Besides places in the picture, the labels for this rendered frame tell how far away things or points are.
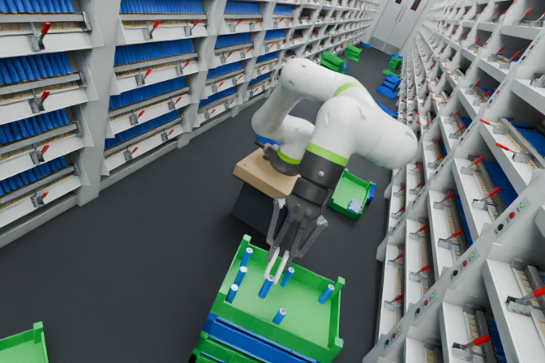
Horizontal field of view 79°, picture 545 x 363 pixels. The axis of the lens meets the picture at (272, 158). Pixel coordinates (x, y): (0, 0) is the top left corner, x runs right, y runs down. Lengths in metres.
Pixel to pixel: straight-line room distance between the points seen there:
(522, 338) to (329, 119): 0.56
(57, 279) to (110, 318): 0.23
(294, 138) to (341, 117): 0.78
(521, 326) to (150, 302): 1.06
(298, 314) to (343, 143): 0.47
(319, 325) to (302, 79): 0.70
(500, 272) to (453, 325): 0.19
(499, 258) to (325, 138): 0.57
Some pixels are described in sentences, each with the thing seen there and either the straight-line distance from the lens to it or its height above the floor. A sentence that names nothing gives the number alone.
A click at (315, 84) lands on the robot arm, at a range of 1.08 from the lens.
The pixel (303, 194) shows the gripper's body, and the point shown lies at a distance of 0.69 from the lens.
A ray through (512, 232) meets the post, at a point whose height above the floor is 0.78.
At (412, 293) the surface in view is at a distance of 1.38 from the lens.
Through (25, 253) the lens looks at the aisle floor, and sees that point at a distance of 1.46.
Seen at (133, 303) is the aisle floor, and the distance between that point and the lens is 1.32.
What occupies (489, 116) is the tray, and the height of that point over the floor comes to 0.90.
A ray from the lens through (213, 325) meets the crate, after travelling 0.89.
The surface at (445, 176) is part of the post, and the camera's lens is 1.68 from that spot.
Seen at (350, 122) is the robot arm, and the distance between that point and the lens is 0.67.
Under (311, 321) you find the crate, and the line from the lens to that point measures 0.94.
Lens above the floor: 1.11
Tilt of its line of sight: 29 degrees down
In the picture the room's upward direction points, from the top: 23 degrees clockwise
